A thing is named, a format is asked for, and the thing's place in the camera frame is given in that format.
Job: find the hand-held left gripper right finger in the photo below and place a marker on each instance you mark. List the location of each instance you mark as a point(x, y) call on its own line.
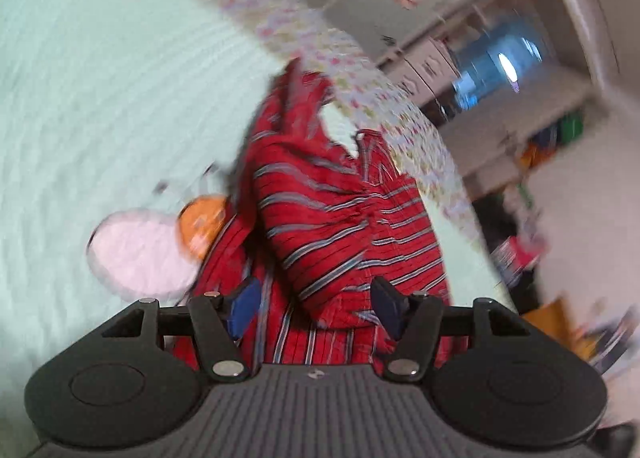
point(387, 308)

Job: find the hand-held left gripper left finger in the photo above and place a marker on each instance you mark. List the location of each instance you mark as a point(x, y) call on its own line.
point(245, 305)

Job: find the red striped garment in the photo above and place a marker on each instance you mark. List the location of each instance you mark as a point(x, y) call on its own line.
point(325, 218)

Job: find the shelf of colourful packages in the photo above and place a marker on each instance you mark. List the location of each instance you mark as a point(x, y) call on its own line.
point(555, 138)

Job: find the white drawer cabinet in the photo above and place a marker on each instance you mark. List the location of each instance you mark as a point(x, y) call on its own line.
point(425, 71)

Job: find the mint quilted bee-print bed cover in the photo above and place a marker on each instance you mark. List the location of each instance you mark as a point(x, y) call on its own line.
point(100, 88)

